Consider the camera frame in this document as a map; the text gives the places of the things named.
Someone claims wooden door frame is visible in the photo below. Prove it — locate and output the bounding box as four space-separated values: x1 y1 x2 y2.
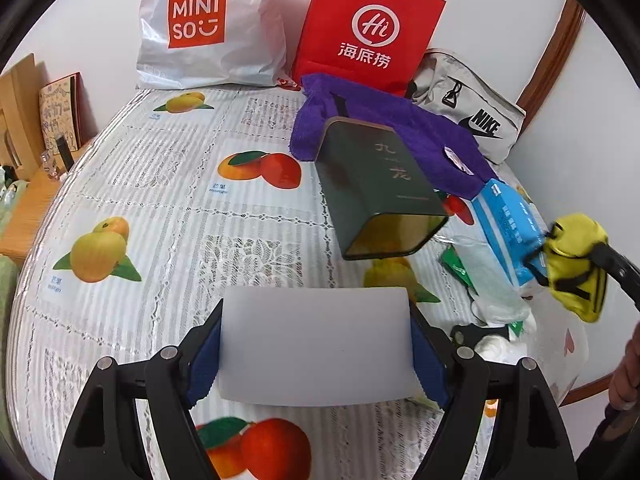
520 0 587 111

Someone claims black stick-shaped object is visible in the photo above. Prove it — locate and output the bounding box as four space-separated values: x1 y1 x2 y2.
55 135 74 174

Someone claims blue tissue pack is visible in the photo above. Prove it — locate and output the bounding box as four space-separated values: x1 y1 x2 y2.
470 178 551 286

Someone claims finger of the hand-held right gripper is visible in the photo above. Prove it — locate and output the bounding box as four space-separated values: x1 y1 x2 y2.
521 246 551 287
586 241 640 313

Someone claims green packet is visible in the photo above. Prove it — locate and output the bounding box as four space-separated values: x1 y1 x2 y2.
440 246 473 286

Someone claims black watch strap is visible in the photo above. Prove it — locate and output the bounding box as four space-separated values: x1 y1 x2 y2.
450 324 511 346

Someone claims dark green tin box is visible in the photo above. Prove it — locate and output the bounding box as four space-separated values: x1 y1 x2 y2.
314 116 449 261

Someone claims grey sports bag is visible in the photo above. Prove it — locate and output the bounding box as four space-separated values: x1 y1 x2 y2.
406 49 527 165

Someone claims fruit-print tablecloth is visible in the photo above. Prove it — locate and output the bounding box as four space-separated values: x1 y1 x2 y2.
5 85 591 480

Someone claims person's right hand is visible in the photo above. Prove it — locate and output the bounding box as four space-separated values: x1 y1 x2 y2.
607 321 640 412

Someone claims clear plastic bag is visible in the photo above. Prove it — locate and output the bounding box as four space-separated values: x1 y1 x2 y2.
450 235 533 328

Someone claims yellow pouch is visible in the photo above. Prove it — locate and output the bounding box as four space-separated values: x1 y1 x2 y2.
542 213 612 323

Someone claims brown illustrated book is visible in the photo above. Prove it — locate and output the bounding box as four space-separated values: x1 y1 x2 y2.
39 74 84 153

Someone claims green and white cloth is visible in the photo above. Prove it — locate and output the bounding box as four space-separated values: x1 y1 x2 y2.
472 322 526 362

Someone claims white heart-print cloth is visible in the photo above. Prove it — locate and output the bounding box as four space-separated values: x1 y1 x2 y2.
530 305 591 402

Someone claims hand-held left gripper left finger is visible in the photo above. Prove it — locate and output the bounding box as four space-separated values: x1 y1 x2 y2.
54 299 226 480

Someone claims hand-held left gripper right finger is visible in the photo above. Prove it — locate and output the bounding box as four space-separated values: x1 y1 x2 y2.
407 300 581 480

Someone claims white plastic shopping bag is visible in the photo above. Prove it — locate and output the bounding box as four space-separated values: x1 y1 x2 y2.
136 0 287 91

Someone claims red paper bag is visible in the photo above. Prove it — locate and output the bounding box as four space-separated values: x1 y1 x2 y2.
291 0 447 98

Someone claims purple towel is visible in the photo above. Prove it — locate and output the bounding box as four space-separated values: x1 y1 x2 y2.
290 73 498 200

